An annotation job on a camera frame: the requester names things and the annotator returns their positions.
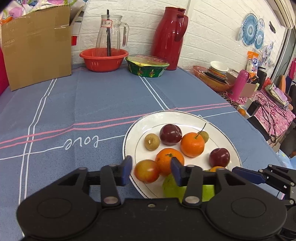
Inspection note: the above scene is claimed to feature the pink thermos bottle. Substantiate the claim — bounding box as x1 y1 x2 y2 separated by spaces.
228 70 249 101

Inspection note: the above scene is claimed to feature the dark red plum back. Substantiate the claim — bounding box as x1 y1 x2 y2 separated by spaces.
159 124 183 145

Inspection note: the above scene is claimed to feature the small orange front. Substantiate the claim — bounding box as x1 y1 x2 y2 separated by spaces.
210 166 225 172

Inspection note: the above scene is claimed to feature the yellow longan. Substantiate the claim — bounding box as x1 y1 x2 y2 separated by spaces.
198 131 209 143
144 133 160 151

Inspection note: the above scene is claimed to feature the green instant noodle bowl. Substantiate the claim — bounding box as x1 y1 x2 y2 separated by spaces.
125 54 170 78

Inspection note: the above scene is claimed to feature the small orange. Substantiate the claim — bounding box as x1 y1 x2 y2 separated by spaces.
210 166 225 172
238 108 246 116

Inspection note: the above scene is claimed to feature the red thermos jug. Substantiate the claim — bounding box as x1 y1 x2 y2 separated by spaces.
151 6 189 70

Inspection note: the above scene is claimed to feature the black stirrer in pitcher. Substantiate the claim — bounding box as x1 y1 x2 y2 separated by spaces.
106 9 112 57

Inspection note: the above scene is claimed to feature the large green apple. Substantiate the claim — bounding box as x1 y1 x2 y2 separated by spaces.
162 174 215 203

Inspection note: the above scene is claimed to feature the orange with long stem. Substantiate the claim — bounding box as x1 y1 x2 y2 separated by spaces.
180 132 205 158

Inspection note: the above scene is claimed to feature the pink floral table cover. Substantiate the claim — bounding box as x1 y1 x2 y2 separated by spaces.
236 90 295 144

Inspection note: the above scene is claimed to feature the blue paper fan decoration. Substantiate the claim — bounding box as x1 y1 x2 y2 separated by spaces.
237 13 265 50

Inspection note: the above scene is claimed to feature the pink tote bag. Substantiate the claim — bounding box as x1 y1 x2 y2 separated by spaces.
0 49 9 95

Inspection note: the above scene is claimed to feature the white round plate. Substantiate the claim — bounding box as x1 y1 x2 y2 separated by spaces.
122 110 243 200

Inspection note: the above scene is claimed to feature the brown cardboard box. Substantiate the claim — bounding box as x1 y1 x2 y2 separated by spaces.
1 1 85 91

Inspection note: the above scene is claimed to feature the red yellow small fruit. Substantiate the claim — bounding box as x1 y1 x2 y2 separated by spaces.
134 159 160 183

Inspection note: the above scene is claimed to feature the dark red plum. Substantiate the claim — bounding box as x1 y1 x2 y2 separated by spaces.
209 148 230 168
159 124 183 145

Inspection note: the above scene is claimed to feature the black bottle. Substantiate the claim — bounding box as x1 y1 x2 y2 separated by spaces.
257 67 267 90

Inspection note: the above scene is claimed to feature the small orange on side table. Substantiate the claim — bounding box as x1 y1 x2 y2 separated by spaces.
238 108 246 116

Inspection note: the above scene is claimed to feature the orange snack bag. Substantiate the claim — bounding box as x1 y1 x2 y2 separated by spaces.
246 51 259 74

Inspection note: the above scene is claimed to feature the floral cloth in box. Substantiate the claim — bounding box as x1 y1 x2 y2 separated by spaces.
1 0 78 26

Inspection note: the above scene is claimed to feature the black power adapter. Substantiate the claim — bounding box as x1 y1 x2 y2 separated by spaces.
247 100 261 116

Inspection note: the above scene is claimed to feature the blue striped tablecloth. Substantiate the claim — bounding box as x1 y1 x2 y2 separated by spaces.
1 66 280 240

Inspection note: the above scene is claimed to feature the red plastic basket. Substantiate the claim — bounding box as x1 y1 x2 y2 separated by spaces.
79 48 129 72

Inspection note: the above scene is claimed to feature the dark red plum front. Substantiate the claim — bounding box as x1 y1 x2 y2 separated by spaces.
209 148 230 168

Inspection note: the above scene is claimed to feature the mandarin with green calyx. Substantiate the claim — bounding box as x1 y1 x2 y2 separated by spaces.
154 148 185 176

